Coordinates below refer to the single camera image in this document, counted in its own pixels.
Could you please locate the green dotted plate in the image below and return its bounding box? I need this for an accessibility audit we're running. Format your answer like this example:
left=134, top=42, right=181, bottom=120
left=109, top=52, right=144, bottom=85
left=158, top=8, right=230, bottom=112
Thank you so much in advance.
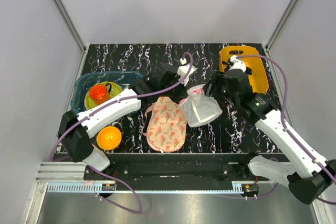
left=84, top=81, right=122, bottom=110

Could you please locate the navy blue bra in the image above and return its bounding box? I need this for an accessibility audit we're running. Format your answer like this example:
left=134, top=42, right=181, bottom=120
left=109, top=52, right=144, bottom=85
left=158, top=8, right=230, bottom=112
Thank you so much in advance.
left=222, top=61, right=252, bottom=75

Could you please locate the orange plastic bowl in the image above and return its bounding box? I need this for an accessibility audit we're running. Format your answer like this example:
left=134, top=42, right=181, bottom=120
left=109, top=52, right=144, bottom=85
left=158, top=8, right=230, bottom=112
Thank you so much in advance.
left=97, top=126, right=122, bottom=151

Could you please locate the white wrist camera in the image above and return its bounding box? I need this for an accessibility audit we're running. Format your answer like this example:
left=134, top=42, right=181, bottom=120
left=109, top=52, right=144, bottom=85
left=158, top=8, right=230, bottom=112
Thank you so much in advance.
left=177, top=58, right=197, bottom=87
left=229, top=55, right=247, bottom=72

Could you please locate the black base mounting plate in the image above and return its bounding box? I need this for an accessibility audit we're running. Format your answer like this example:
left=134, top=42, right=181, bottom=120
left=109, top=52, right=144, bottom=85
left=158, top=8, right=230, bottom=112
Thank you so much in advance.
left=83, top=152, right=284, bottom=192

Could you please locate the yellow plastic basket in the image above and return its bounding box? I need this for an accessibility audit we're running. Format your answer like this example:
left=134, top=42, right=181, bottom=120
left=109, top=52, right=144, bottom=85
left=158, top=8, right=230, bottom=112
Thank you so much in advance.
left=219, top=46, right=269, bottom=93

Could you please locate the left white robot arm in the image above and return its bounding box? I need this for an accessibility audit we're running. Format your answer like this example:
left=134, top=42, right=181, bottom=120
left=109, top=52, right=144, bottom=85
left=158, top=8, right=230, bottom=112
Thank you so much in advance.
left=59, top=63, right=192, bottom=180

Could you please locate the teal transparent plastic bin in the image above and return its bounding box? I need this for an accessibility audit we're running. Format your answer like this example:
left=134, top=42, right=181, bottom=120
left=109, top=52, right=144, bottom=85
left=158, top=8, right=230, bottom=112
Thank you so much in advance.
left=70, top=71, right=143, bottom=113

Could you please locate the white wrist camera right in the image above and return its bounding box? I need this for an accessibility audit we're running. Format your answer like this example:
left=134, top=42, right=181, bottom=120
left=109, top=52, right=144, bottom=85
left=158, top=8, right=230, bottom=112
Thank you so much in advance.
left=229, top=55, right=247, bottom=72

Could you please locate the purple cable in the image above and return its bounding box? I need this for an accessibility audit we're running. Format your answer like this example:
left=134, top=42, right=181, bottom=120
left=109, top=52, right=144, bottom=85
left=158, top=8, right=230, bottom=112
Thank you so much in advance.
left=215, top=55, right=336, bottom=205
left=49, top=52, right=194, bottom=214

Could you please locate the aluminium frame rail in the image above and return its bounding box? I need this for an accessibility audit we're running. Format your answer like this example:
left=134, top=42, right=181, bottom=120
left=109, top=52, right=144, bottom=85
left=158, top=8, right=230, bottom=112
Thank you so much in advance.
left=52, top=0, right=87, bottom=52

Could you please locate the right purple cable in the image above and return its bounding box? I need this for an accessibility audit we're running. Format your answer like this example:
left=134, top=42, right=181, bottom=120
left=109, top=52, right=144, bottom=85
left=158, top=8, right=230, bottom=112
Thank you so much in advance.
left=215, top=55, right=336, bottom=205

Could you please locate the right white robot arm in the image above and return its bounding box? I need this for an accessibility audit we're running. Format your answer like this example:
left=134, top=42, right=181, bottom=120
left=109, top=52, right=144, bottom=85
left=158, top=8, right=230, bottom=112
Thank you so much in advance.
left=204, top=69, right=335, bottom=205

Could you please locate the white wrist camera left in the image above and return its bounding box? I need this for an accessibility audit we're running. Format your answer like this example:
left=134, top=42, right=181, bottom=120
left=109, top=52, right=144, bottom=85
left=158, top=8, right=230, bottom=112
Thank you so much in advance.
left=177, top=58, right=197, bottom=87

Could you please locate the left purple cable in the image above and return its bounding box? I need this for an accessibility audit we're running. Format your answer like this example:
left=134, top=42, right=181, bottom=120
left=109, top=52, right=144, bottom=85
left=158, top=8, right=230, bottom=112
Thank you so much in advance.
left=49, top=52, right=194, bottom=214

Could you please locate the orange plastic cup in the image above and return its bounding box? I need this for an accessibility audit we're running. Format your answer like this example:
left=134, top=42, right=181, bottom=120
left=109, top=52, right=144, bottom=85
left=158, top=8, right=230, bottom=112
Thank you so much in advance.
left=89, top=84, right=110, bottom=105

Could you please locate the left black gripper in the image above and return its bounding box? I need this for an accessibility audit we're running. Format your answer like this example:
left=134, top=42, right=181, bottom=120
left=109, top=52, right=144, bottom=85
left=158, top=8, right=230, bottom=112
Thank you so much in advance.
left=160, top=74, right=190, bottom=105

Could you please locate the white mesh laundry bag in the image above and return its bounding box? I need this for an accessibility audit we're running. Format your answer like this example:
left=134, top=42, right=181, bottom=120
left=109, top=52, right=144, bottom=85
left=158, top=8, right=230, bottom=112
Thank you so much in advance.
left=179, top=84, right=223, bottom=127

